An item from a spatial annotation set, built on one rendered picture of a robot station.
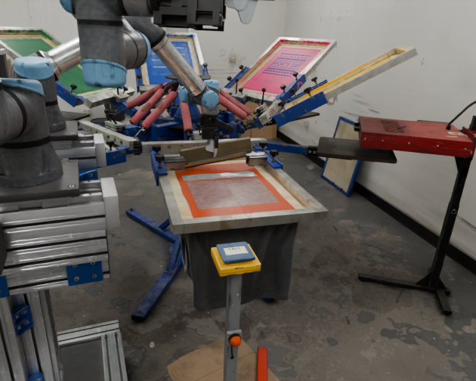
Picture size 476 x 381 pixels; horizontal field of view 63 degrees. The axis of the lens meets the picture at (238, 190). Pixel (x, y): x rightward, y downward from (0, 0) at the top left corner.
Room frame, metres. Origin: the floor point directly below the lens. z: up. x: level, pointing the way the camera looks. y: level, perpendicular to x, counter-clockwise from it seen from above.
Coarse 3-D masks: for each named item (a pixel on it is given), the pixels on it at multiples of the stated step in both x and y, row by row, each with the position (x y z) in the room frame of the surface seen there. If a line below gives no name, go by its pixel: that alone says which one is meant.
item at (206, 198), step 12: (192, 168) 1.85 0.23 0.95; (204, 168) 1.86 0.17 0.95; (180, 180) 1.68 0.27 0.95; (204, 180) 1.69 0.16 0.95; (216, 180) 1.70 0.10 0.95; (192, 192) 1.54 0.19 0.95; (204, 192) 1.55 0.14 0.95; (216, 192) 1.55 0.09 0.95; (228, 192) 1.56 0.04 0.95; (192, 204) 1.42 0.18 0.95; (204, 204) 1.42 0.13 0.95; (216, 204) 1.43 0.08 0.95; (228, 204) 1.43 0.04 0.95; (204, 216) 1.32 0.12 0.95
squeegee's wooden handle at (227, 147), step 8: (208, 144) 1.87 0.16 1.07; (224, 144) 1.87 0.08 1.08; (232, 144) 1.88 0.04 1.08; (240, 144) 1.89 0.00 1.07; (248, 144) 1.90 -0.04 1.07; (184, 152) 1.82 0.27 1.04; (192, 152) 1.83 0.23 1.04; (200, 152) 1.84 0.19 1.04; (208, 152) 1.85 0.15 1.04; (224, 152) 1.87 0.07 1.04; (232, 152) 1.88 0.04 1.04; (240, 152) 1.89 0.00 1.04; (248, 152) 1.91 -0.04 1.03; (192, 160) 1.83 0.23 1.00
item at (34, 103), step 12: (12, 84) 0.83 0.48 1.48; (24, 84) 0.84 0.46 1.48; (36, 84) 0.87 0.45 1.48; (12, 96) 0.80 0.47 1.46; (24, 96) 0.84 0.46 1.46; (36, 96) 0.86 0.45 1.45; (24, 108) 0.81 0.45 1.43; (36, 108) 0.85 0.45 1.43; (24, 120) 0.81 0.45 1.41; (36, 120) 0.85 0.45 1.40; (24, 132) 0.82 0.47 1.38; (36, 132) 0.85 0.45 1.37; (48, 132) 0.89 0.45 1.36
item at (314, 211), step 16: (160, 176) 1.62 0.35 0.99; (288, 176) 1.70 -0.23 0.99; (304, 192) 1.51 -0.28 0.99; (176, 208) 1.30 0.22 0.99; (320, 208) 1.36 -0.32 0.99; (176, 224) 1.18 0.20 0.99; (192, 224) 1.19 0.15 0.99; (208, 224) 1.20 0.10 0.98; (224, 224) 1.22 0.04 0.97; (240, 224) 1.24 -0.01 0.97; (256, 224) 1.26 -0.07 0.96; (272, 224) 1.27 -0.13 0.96
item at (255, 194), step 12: (216, 168) 1.87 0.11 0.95; (228, 168) 1.88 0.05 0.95; (240, 168) 1.88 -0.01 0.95; (252, 168) 1.89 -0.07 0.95; (228, 180) 1.70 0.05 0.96; (240, 180) 1.71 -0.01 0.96; (252, 180) 1.72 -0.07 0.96; (264, 180) 1.73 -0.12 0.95; (240, 192) 1.56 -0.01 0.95; (252, 192) 1.57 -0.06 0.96; (264, 192) 1.58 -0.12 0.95; (276, 192) 1.58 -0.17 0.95; (240, 204) 1.44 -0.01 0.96; (252, 204) 1.44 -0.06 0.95; (264, 204) 1.45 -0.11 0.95; (276, 204) 1.45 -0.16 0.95; (288, 204) 1.46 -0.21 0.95
